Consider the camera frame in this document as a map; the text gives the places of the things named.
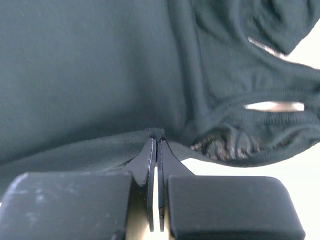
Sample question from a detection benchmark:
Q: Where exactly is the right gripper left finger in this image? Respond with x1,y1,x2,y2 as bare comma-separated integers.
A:
0,138,157,240

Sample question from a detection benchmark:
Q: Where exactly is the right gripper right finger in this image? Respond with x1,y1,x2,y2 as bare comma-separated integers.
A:
157,140,306,240

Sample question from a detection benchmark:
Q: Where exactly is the black tank top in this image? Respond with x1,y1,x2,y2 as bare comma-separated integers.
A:
0,0,320,193

